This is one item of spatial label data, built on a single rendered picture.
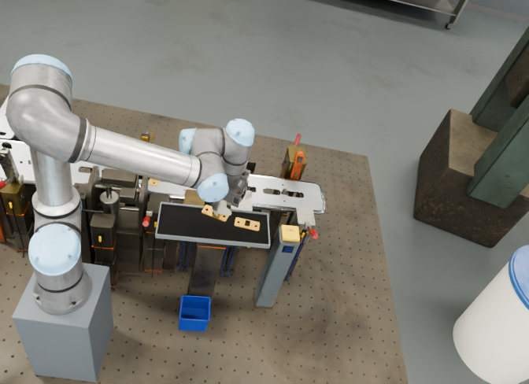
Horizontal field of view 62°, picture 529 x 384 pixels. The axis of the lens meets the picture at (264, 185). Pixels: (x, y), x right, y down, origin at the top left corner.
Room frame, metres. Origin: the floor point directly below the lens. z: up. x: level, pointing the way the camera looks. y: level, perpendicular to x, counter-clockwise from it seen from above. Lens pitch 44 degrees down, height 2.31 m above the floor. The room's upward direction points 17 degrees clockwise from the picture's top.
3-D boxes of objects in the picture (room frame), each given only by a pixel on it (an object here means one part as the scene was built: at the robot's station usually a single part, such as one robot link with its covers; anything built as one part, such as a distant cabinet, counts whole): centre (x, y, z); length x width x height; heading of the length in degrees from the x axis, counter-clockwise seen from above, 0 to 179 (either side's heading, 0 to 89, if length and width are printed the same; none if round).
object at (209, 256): (0.93, 0.12, 0.92); 0.10 x 0.08 x 0.45; 105
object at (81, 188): (0.93, 0.59, 0.91); 0.07 x 0.05 x 0.42; 15
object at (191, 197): (1.06, 0.23, 0.89); 0.12 x 0.08 x 0.38; 15
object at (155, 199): (0.99, 0.34, 0.89); 0.12 x 0.07 x 0.38; 15
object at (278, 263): (0.99, -0.13, 0.92); 0.08 x 0.08 x 0.44; 15
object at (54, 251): (0.59, 0.46, 1.27); 0.13 x 0.12 x 0.14; 28
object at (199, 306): (0.82, 0.11, 0.75); 0.11 x 0.10 x 0.09; 105
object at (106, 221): (0.85, 0.48, 0.89); 0.09 x 0.08 x 0.38; 15
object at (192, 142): (0.86, 0.18, 1.53); 0.11 x 0.11 x 0.08; 28
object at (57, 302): (0.58, 0.46, 1.15); 0.15 x 0.15 x 0.10
